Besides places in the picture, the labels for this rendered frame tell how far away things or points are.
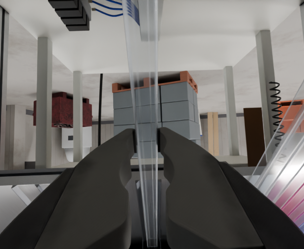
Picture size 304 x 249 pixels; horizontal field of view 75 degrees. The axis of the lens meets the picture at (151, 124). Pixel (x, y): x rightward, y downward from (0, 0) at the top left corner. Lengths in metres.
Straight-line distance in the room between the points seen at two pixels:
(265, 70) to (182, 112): 2.02
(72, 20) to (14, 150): 4.65
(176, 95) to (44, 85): 2.19
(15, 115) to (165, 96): 3.42
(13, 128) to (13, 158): 0.63
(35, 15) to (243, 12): 0.51
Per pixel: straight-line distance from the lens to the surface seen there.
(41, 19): 0.63
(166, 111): 2.69
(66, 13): 0.47
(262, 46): 0.70
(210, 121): 6.66
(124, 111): 2.97
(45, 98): 0.64
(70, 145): 6.15
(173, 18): 0.58
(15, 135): 5.07
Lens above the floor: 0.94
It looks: 6 degrees down
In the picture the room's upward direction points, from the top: 178 degrees clockwise
